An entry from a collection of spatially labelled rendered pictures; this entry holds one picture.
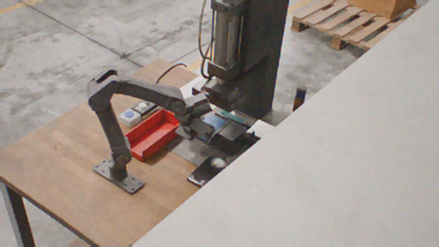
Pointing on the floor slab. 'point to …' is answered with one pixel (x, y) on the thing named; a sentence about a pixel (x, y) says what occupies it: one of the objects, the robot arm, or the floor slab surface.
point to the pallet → (355, 35)
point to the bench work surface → (57, 171)
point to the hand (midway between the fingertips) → (195, 134)
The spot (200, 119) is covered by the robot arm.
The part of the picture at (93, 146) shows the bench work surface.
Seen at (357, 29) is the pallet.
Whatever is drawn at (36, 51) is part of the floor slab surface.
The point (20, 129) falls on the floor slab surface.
